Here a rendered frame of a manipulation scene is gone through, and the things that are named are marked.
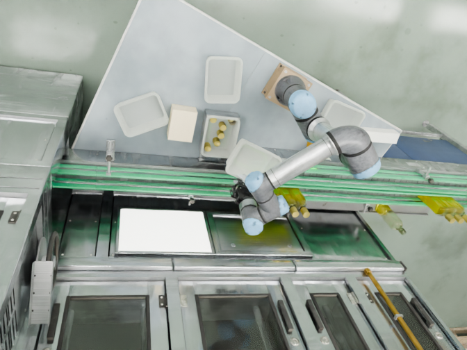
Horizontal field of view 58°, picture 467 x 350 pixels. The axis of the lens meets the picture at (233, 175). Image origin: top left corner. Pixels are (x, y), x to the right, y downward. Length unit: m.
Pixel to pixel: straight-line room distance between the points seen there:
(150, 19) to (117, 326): 1.27
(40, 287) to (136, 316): 0.35
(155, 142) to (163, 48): 0.47
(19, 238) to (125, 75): 0.99
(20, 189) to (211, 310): 0.82
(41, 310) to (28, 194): 0.38
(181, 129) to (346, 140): 0.86
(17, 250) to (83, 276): 0.50
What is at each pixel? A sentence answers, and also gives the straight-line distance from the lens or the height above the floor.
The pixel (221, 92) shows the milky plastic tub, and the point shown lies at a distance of 2.12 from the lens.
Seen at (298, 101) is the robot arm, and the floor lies 1.06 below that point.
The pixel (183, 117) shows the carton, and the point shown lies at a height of 0.82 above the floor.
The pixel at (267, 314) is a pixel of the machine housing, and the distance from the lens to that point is 1.76.
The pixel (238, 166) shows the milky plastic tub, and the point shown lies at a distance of 1.95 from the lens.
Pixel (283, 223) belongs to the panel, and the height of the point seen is 1.07.
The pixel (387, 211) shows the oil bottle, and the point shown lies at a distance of 2.55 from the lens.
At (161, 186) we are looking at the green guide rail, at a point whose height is 0.91.
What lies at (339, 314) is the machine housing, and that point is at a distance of 1.88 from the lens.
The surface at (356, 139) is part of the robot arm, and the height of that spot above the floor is 1.47.
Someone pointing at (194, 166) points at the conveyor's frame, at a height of 0.85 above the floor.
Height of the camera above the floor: 2.72
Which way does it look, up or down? 58 degrees down
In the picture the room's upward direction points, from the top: 159 degrees clockwise
